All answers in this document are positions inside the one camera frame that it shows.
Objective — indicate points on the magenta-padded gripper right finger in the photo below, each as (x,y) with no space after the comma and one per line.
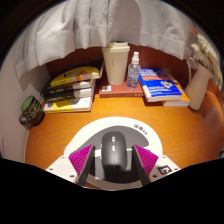
(163,168)

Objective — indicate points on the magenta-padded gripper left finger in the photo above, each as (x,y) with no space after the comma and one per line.
(63,166)

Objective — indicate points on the black computer mouse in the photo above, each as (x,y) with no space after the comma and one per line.
(114,150)

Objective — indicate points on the white grey mouse pad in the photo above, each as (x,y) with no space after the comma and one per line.
(90,133)

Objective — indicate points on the yellow white book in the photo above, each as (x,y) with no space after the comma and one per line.
(68,105)

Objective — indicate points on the green black mug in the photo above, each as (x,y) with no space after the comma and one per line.
(31,110)

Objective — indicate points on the black spine book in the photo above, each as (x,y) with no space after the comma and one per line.
(63,88)
(65,96)

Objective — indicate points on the blue cover book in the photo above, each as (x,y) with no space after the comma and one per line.
(158,83)

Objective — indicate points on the cream ceramic pitcher vase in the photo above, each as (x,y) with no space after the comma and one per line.
(198,88)

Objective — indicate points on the dark red book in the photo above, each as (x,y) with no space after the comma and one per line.
(116,90)

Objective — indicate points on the yellow black cover book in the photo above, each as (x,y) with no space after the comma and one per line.
(76,75)

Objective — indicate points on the clear spray bottle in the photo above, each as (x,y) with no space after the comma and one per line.
(133,75)

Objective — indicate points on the cream lidded tumbler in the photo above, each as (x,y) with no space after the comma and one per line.
(116,65)

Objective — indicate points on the white flower bouquet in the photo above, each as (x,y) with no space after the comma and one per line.
(206,53)

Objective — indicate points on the white pleated curtain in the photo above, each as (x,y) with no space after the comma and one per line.
(83,23)

